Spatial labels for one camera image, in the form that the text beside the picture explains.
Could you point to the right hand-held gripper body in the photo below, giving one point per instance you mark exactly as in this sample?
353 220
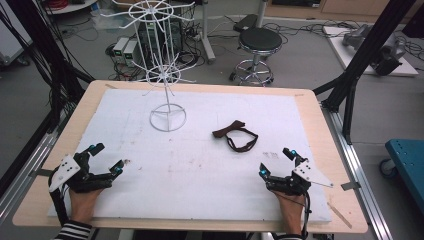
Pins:
295 178

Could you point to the blue cart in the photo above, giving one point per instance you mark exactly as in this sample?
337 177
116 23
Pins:
408 166

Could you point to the black round stool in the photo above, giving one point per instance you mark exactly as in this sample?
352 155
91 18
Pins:
257 53

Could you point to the grey metal stand leg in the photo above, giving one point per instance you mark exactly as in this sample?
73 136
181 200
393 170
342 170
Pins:
206 31

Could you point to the person's left hand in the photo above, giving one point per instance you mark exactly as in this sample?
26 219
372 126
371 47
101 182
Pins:
83 205

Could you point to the wooden stick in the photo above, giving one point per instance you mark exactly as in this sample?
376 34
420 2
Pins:
339 215

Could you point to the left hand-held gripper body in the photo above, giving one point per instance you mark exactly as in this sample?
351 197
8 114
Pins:
81 176

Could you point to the black computer tower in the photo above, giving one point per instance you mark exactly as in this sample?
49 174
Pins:
160 35

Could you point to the grey power supply box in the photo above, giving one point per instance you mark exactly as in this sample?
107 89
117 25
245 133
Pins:
130 53
120 47

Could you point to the black metal frame post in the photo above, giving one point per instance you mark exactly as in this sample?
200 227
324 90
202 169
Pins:
43 50
363 56

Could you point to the dark brown hair band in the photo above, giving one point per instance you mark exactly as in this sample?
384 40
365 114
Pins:
237 135

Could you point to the white board with grey devices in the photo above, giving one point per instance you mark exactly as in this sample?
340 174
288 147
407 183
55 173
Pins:
370 48

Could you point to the striped left sleeve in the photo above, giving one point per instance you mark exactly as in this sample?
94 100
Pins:
73 230

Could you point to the person's right hand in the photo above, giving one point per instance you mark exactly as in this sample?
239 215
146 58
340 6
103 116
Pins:
291 211

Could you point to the white foam mat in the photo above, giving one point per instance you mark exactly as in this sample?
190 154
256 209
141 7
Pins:
186 156

